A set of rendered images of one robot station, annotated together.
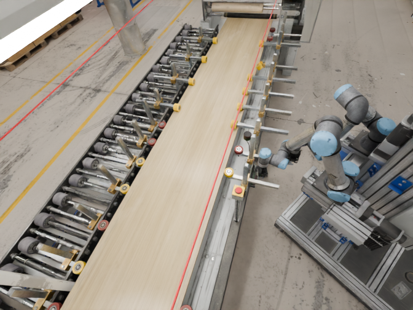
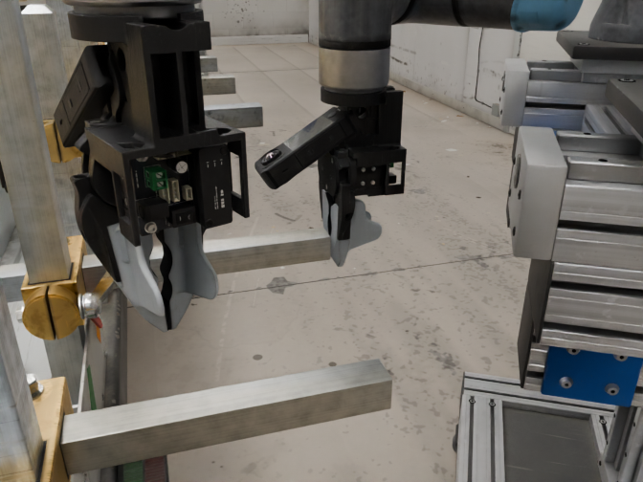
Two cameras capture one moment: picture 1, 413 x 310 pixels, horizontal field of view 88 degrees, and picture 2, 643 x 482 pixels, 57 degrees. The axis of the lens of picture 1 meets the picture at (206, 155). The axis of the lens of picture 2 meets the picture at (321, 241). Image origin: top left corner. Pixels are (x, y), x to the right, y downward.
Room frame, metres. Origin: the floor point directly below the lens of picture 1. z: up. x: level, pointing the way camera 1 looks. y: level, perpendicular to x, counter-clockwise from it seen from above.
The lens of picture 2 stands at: (0.47, -0.23, 1.15)
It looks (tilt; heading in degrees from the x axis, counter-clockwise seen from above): 25 degrees down; 318
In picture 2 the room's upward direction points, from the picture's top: straight up
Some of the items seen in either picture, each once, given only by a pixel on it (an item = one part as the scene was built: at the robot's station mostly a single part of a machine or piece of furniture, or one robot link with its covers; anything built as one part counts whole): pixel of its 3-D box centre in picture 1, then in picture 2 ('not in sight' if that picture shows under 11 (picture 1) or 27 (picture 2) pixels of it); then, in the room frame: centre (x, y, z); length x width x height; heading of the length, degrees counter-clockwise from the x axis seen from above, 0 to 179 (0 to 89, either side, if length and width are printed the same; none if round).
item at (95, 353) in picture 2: not in sight; (95, 384); (1.00, -0.39, 0.75); 0.26 x 0.01 x 0.10; 154
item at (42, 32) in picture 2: (255, 136); (72, 194); (1.26, -0.49, 0.86); 0.03 x 0.03 x 0.48; 64
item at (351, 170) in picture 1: (345, 173); not in sight; (0.58, -0.85, 1.21); 0.13 x 0.12 x 0.14; 141
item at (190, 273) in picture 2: not in sight; (192, 273); (0.79, -0.41, 0.96); 0.06 x 0.03 x 0.09; 174
